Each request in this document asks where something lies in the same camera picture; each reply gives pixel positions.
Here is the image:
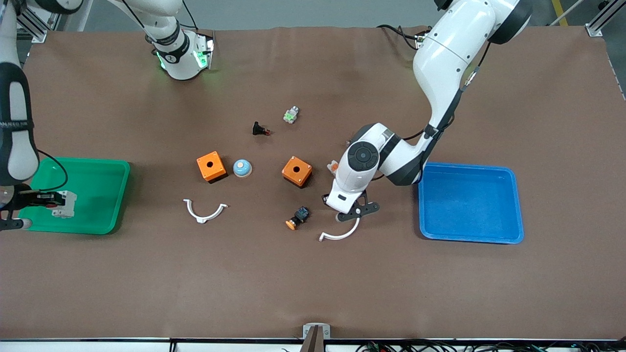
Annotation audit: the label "white circuit breaker red switch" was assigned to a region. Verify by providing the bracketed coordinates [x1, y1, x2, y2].
[51, 192, 78, 219]

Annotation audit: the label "orange button box with hole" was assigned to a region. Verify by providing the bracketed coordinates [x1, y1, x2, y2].
[282, 156, 313, 188]
[197, 151, 228, 184]

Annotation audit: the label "white curved pipe clamp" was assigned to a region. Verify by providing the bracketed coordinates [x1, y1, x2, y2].
[183, 198, 228, 224]
[319, 218, 361, 242]

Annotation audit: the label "green plastic tray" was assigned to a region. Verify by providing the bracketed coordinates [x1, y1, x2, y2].
[19, 157, 131, 235]

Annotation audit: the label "orange mushroom push button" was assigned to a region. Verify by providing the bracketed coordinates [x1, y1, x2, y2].
[286, 206, 311, 231]

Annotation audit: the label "brown table mat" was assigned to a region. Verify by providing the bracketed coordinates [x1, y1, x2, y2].
[0, 25, 626, 340]

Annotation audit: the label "blue plastic tray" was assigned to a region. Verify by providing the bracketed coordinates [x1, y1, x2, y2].
[418, 162, 525, 244]

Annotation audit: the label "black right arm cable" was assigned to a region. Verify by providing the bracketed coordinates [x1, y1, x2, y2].
[36, 149, 69, 192]

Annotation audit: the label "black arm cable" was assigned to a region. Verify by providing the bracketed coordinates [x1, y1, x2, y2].
[36, 149, 69, 192]
[416, 42, 491, 143]

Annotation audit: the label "silver metal bracket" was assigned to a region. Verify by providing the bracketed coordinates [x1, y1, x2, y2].
[303, 323, 331, 339]

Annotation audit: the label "dark camera post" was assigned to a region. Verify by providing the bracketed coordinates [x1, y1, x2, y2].
[299, 326, 325, 352]

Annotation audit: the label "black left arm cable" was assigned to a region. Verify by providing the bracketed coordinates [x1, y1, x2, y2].
[416, 42, 491, 143]

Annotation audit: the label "black base cables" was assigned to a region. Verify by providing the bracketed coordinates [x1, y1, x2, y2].
[376, 23, 431, 51]

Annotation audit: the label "aluminium frame profile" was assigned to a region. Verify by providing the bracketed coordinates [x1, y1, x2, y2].
[584, 0, 626, 38]
[16, 6, 63, 44]

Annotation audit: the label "black cable bundle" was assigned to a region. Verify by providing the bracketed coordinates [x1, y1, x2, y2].
[355, 340, 626, 352]

